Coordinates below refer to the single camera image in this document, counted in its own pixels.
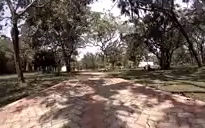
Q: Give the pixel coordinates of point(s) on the wood of trees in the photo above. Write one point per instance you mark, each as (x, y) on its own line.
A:
(66, 33)

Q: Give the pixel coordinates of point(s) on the tree with dark straight trunk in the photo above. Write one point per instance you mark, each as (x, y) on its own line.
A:
(16, 50)

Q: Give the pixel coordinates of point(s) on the grass area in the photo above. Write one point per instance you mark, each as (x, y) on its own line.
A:
(10, 90)
(183, 83)

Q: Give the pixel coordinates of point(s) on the tree with leaning trunk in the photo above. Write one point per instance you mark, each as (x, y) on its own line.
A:
(190, 45)

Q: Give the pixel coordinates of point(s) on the red brick path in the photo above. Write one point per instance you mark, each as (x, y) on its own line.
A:
(100, 106)

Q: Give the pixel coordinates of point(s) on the white building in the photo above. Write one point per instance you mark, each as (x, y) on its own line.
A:
(145, 63)

